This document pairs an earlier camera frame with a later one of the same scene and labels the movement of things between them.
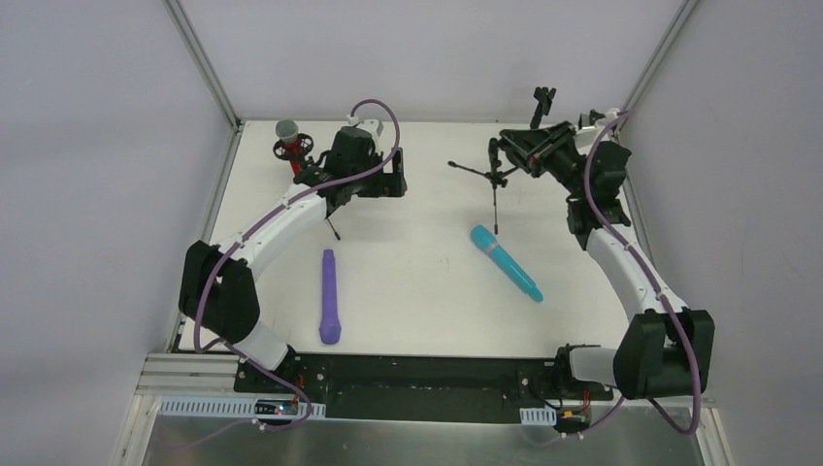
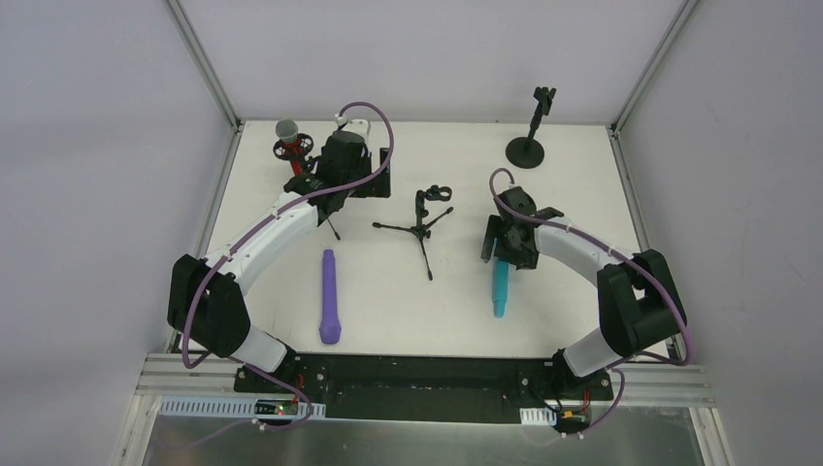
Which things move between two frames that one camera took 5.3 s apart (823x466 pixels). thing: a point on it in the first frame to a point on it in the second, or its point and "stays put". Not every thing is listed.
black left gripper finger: x=398 y=184 to x=385 y=175
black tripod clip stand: x=493 y=175 to x=421 y=230
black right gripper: x=536 y=149 to x=504 y=246
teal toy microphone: x=487 y=242 to x=500 y=285
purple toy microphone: x=330 y=330 stays put
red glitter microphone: x=293 y=149 stays put
